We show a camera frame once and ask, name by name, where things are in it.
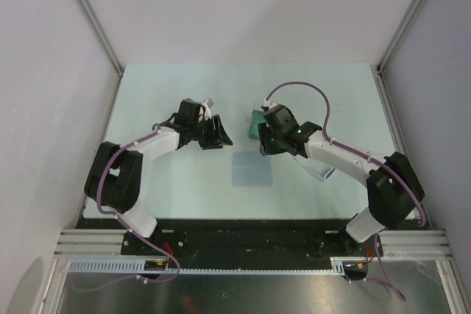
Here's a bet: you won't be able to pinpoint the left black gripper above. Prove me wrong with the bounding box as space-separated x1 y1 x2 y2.
190 115 233 151

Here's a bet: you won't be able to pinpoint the grey glasses case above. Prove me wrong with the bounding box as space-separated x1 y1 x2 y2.
248 110 267 140

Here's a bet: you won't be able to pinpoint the light blue cleaning cloth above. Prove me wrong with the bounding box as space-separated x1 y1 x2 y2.
231 151 273 187

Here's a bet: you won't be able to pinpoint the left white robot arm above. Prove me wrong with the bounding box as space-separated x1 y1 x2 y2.
84 98 233 255

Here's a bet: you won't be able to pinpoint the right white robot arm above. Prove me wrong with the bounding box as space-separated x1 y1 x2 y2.
258 101 426 256

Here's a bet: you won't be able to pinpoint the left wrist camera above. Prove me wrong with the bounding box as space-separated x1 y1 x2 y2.
199 98 214 122

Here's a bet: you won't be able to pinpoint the white frame sunglasses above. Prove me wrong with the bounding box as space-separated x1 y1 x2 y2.
294 155 336 182

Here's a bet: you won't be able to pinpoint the right aluminium frame post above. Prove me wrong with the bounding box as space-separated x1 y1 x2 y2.
378 0 450 71

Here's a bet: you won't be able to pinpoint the aluminium frame post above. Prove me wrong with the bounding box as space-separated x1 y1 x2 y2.
378 0 450 71
75 0 124 78

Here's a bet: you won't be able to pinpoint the grey slotted cable duct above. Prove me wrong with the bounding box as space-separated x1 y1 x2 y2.
68 258 358 276

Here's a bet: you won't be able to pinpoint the left aluminium frame post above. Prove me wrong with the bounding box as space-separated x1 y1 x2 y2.
75 0 124 78

